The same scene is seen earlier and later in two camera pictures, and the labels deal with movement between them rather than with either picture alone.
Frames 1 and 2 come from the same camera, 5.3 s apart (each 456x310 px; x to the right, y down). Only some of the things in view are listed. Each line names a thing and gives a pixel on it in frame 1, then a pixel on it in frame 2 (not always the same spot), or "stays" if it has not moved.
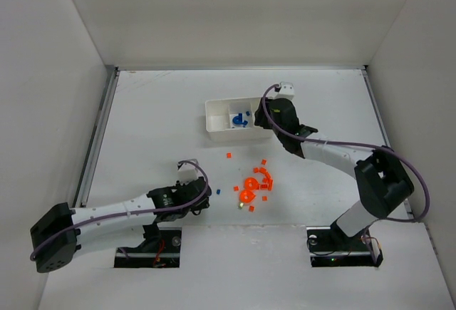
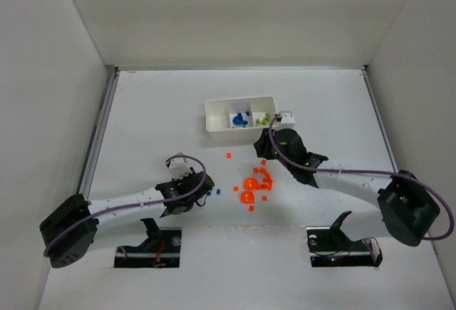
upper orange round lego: x=251 y=183 stays
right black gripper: x=263 y=115 to x=264 y=145
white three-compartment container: x=232 y=120 stays
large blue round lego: x=239 y=120 stays
